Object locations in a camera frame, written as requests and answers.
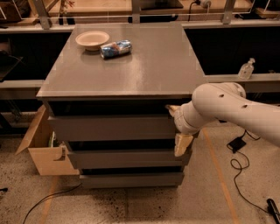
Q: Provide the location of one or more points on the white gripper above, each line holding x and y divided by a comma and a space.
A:
180, 121

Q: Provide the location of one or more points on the grey top drawer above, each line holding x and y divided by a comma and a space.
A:
112, 127

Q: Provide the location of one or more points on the grey drawer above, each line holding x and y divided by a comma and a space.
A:
112, 127
104, 159
132, 180

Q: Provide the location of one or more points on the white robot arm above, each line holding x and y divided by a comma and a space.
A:
227, 102

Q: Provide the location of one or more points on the grey bottom drawer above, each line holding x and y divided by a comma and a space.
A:
132, 180

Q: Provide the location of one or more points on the grey drawer cabinet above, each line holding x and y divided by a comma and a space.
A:
161, 69

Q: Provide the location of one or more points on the grey middle drawer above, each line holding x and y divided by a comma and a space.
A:
104, 159

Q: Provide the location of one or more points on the open cardboard box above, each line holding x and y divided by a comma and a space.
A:
49, 159

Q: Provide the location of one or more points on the black power adapter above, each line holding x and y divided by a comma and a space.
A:
236, 144

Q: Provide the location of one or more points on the clear sanitizer pump bottle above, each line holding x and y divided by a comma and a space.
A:
247, 69

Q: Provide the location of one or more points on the crushed blue soda can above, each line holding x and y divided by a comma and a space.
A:
115, 49

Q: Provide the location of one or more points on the beige bowl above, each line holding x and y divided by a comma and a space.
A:
92, 40

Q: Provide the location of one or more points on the black cylindrical device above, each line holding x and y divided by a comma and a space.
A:
272, 207

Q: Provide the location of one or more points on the grey metal railing frame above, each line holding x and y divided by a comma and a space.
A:
62, 15

